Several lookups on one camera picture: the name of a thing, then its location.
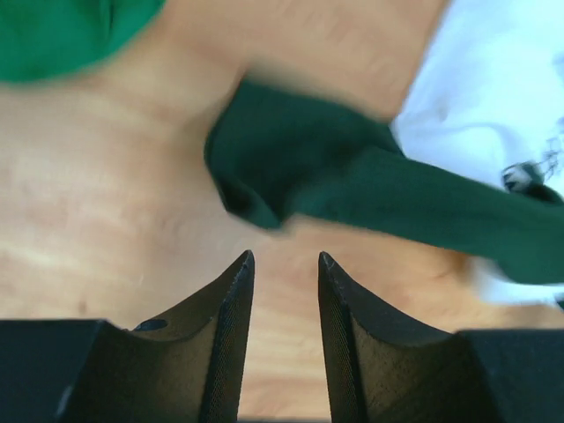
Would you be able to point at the green and white raglan t-shirt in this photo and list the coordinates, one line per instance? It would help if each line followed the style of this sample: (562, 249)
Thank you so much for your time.
(473, 162)

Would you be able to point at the bright green t-shirt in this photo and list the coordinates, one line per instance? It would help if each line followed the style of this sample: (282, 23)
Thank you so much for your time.
(46, 39)

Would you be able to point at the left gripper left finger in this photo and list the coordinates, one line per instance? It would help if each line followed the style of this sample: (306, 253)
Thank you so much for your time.
(183, 365)

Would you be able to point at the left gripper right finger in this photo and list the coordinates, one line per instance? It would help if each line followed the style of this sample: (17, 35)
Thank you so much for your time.
(384, 366)

